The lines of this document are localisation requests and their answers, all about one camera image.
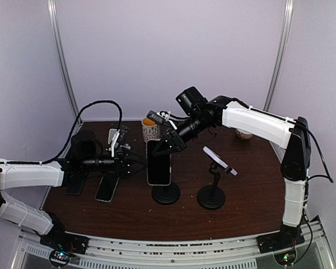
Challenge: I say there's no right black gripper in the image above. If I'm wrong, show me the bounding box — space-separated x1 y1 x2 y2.
152 112 211 156

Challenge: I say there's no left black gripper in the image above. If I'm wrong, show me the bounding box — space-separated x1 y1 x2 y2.
81 146 148 179

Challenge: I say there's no large black phone silver edge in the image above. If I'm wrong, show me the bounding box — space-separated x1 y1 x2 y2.
146 140 171 186

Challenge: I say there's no black round-base phone stand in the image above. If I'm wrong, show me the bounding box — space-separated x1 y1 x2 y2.
151 156 180 206

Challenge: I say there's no small black phone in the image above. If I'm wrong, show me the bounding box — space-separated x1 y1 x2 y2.
66 172 88 196

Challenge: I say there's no white folding phone stand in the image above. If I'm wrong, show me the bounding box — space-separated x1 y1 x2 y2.
108 128 120 152

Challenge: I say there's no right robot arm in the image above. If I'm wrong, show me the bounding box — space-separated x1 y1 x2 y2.
147 86 311 248

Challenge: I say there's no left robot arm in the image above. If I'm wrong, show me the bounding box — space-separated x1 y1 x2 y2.
0 130 147 249

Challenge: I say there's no black stand with white pad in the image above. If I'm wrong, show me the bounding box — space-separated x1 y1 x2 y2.
197 146 237 211

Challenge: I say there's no patterned mug yellow inside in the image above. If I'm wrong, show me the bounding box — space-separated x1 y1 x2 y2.
141 118 161 143

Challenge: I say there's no white ceramic bowl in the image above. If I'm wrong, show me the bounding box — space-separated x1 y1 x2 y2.
235 129 254 140

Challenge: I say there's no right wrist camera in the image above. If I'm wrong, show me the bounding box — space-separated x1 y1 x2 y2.
147 110 177 130

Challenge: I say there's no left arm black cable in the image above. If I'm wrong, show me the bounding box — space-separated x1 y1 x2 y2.
41 100 124 166

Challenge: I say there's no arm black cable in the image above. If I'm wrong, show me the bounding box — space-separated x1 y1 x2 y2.
305 123 334 183
41 100 124 166

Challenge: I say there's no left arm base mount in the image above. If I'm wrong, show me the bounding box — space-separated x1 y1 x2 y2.
37 217 89 268

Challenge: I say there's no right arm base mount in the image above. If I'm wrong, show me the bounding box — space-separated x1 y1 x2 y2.
256 219 305 267

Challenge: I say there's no right aluminium frame post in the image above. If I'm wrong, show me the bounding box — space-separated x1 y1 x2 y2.
263 0 295 112

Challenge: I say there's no aluminium frame post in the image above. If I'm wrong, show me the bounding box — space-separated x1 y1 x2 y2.
47 0 79 117
263 0 295 112

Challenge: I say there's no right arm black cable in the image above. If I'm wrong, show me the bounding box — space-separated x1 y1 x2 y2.
305 123 334 183

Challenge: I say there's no left aluminium frame post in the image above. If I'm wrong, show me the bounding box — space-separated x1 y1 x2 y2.
47 0 79 117

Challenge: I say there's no front aluminium rail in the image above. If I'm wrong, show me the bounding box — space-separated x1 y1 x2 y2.
11 224 336 269

